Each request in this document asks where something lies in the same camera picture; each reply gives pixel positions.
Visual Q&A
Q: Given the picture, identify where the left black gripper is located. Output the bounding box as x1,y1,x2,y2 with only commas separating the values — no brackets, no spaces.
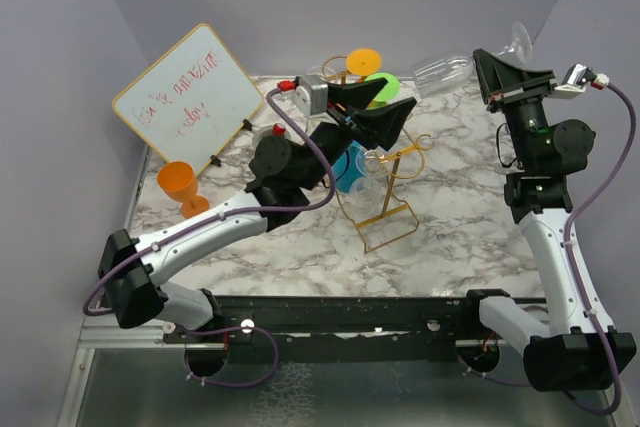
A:
298,79,416,192

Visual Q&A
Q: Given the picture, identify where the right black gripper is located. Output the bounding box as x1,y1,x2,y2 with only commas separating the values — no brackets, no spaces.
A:
475,50,559,169

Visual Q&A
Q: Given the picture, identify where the green goblet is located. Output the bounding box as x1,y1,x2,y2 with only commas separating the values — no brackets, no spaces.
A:
365,72,400,109

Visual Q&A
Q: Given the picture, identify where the yellow goblet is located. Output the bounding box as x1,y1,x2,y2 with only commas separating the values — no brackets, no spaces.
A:
345,48,382,79

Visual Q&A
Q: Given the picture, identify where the clear wine glass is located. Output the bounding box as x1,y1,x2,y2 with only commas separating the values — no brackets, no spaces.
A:
303,66,326,84

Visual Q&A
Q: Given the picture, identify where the blue goblet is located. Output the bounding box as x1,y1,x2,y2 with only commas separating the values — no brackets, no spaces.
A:
332,141,371,193

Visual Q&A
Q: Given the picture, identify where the orange cup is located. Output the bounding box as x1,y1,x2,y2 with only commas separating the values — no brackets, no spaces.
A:
157,161,210,219

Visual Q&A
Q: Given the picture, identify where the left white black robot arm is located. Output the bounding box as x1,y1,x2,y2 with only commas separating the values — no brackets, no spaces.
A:
94,76,417,342

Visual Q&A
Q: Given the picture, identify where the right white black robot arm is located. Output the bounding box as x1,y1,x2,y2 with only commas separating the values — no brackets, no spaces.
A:
459,49,637,392

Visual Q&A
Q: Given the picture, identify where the grey holder with marker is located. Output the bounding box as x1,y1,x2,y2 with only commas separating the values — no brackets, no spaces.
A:
252,123,290,148

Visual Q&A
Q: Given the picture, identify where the whiteboard with red writing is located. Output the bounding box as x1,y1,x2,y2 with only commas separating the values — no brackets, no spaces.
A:
112,23,263,174

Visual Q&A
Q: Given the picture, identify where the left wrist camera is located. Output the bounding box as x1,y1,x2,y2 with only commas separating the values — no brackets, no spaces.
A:
277,75,329,120

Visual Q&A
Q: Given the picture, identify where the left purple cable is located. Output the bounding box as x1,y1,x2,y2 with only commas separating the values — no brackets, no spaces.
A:
82,87,336,389

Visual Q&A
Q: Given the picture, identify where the gold wire glass rack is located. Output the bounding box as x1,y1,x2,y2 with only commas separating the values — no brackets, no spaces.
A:
321,55,433,254

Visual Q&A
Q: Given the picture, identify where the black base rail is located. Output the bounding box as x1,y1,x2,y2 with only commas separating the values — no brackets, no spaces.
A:
163,289,507,363

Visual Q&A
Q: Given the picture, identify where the aluminium extrusion rail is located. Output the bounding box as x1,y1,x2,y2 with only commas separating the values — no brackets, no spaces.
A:
78,318,225,351

